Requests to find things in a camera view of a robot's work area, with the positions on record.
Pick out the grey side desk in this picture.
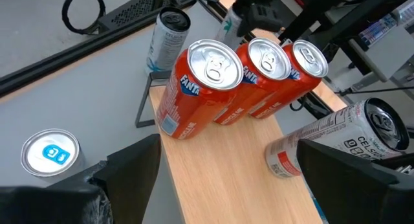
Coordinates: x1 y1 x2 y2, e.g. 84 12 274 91
325 0 414 84

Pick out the wooden shelf black metal frame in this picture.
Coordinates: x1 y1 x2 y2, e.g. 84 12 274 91
135 70 324 224

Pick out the silver can blue tab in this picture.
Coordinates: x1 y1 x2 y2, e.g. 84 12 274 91
20 128 85 183

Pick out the white Celsius Arctic can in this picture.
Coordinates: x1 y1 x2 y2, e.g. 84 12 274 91
145 6 191 75

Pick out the black coiled cable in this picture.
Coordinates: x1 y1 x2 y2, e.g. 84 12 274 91
61 0 107 36

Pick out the white Celsius can red print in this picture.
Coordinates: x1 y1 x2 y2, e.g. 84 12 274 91
265 97 411 179

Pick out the orange Fanta soda can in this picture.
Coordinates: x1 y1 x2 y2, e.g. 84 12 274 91
248 39 329 120
156 39 245 140
213 37 292 126

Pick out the backlit computer keyboard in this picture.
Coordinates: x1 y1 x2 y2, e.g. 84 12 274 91
357 12 399 50

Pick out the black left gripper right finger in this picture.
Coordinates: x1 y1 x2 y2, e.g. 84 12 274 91
296 139 414 224

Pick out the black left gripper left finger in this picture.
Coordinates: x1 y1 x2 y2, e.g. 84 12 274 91
0 133 162 224

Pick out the black perforated computer case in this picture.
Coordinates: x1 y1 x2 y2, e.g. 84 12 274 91
96 0 208 32

